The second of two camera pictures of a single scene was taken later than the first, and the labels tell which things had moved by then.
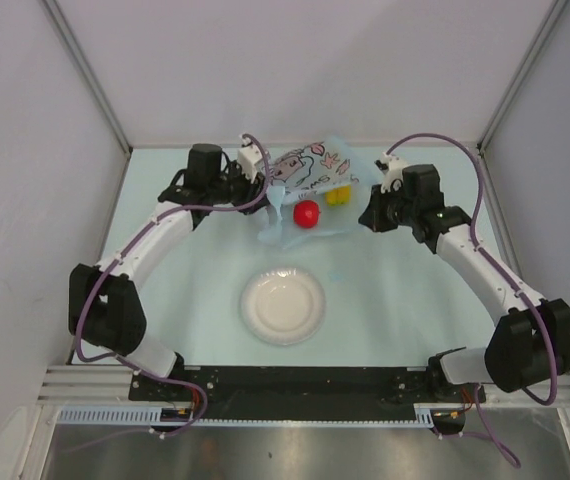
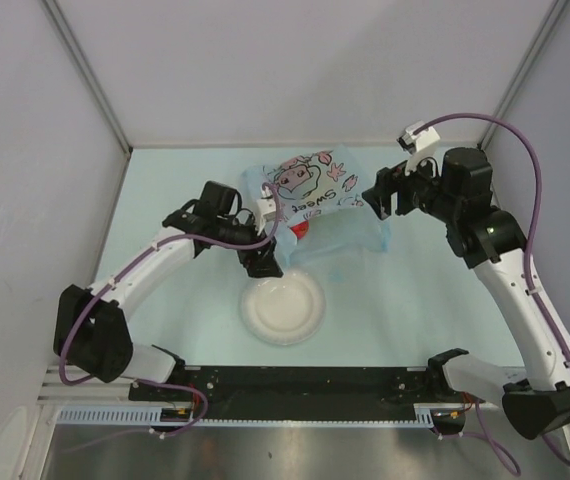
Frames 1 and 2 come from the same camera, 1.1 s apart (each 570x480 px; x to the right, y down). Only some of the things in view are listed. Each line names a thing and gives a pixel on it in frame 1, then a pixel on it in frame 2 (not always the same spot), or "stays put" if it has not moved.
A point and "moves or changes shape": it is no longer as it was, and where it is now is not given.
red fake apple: [306, 213] to [301, 229]
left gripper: [251, 191] to [264, 265]
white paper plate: [283, 307] stays put
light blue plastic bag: [304, 173] moves or changes shape
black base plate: [298, 392] stays put
